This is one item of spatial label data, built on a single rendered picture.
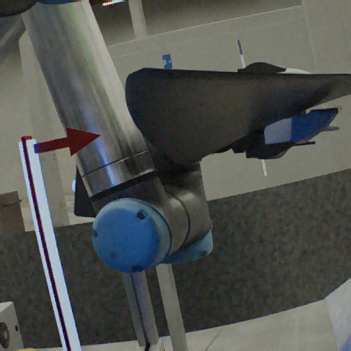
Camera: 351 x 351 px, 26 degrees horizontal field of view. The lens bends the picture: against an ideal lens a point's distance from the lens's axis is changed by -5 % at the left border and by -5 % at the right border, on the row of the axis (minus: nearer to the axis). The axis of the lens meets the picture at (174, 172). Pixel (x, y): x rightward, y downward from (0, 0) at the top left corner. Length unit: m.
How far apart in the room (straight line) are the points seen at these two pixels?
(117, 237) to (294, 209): 1.68
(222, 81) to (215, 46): 6.20
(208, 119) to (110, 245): 0.19
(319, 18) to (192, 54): 2.16
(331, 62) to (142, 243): 4.15
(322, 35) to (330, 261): 2.59
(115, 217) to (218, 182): 6.02
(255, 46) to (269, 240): 4.39
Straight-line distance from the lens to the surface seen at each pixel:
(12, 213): 7.44
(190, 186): 0.90
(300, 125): 0.69
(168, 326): 2.40
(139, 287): 1.16
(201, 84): 0.55
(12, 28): 1.00
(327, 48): 4.86
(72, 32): 0.80
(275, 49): 6.64
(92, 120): 0.78
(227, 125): 0.67
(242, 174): 6.72
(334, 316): 0.65
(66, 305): 0.64
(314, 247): 2.45
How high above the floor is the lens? 1.17
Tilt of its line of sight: 3 degrees down
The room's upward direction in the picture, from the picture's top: 11 degrees counter-clockwise
